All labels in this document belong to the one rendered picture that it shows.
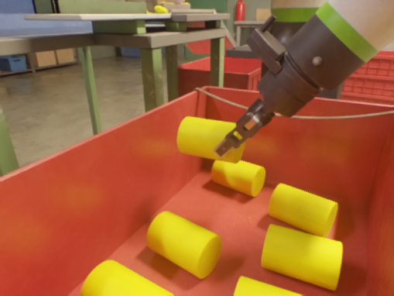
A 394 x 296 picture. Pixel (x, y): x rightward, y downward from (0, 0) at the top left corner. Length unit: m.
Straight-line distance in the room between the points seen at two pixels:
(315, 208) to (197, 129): 0.25
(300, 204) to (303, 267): 0.13
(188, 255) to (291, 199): 0.23
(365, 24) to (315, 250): 0.30
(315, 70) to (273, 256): 0.27
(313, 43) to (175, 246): 0.34
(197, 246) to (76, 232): 0.18
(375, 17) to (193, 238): 0.36
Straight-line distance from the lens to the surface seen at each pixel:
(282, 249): 0.48
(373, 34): 0.41
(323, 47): 0.41
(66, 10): 0.75
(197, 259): 0.46
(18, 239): 0.42
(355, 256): 0.60
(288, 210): 0.58
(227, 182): 0.68
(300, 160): 0.71
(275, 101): 0.44
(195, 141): 0.51
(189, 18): 0.90
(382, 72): 3.02
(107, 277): 0.43
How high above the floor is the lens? 1.00
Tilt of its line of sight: 24 degrees down
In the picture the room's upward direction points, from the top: straight up
